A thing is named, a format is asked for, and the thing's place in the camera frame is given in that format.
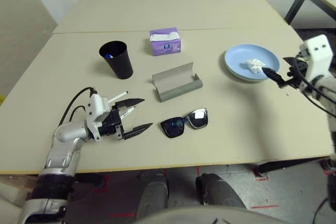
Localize white tissue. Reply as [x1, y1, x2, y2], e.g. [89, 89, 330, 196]
[240, 58, 266, 74]

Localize grey left robot leg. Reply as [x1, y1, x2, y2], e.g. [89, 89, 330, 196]
[135, 173, 169, 219]

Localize black plastic cup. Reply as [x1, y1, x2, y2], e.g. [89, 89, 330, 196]
[99, 40, 134, 80]

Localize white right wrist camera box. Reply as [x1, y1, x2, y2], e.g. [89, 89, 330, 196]
[298, 34, 334, 84]

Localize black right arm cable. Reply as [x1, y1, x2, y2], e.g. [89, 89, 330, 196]
[293, 56, 336, 117]

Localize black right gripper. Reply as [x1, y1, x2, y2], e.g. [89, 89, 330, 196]
[262, 56, 310, 89]

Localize blue plate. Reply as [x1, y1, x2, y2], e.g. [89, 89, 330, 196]
[224, 44, 280, 81]

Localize grey right robot leg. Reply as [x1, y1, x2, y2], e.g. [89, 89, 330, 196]
[195, 173, 246, 209]

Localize grey glasses case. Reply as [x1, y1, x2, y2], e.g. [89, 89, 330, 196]
[152, 62, 203, 103]

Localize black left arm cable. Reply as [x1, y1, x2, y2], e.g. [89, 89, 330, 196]
[58, 87, 98, 125]

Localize black table foot bar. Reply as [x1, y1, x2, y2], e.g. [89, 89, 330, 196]
[70, 174, 110, 189]
[258, 157, 329, 174]

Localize black sunglasses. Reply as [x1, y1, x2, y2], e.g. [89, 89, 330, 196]
[160, 108, 209, 138]

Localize grey robot leg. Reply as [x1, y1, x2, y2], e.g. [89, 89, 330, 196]
[135, 173, 169, 219]
[195, 173, 246, 209]

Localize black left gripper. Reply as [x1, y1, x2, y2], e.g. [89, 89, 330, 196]
[98, 98, 154, 141]

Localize purple tissue box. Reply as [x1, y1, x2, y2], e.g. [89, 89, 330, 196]
[149, 27, 182, 57]

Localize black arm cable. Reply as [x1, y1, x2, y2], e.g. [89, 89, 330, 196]
[58, 87, 98, 125]
[293, 56, 336, 117]

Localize grey robot torso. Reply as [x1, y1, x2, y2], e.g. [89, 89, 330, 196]
[131, 206, 289, 224]

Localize white marker with black cap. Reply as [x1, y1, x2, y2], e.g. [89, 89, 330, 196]
[119, 105, 137, 120]

